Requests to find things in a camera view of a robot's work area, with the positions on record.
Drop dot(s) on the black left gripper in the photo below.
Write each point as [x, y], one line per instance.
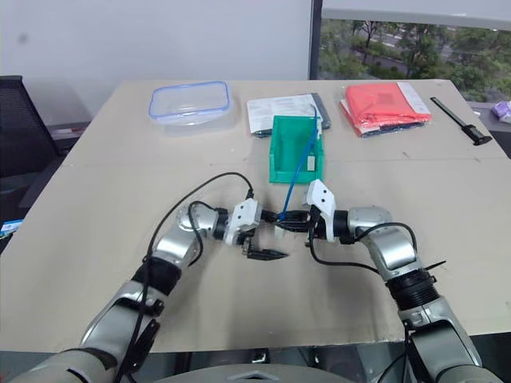
[246, 242]

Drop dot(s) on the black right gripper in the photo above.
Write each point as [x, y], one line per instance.
[312, 227]

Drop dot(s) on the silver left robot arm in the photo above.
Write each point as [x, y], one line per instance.
[120, 319]

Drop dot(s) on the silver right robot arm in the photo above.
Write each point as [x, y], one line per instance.
[393, 251]

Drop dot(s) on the white coupler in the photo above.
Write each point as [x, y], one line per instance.
[311, 163]

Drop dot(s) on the green plastic bin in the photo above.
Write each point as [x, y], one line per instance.
[285, 159]

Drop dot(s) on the bagged dark garment with paper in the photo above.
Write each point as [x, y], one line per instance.
[275, 109]

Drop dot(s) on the grey robot torso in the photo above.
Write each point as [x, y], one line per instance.
[255, 373]

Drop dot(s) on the bagged red garment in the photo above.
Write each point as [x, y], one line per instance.
[381, 105]

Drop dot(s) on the clear container with blue lid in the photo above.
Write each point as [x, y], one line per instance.
[189, 105]

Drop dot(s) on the black caliper tool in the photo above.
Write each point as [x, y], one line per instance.
[463, 121]

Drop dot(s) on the purple object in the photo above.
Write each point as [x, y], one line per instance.
[504, 111]

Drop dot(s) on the blue printed card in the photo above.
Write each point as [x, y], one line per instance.
[9, 229]

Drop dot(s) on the black mesh office chair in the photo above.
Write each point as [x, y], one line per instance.
[22, 127]

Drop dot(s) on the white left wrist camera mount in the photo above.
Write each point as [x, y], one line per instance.
[244, 217]

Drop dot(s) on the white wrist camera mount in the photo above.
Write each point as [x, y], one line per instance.
[244, 217]
[324, 207]

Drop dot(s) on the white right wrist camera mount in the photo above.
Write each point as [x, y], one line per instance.
[324, 207]

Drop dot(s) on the dark window frame post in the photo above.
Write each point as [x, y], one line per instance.
[315, 40]

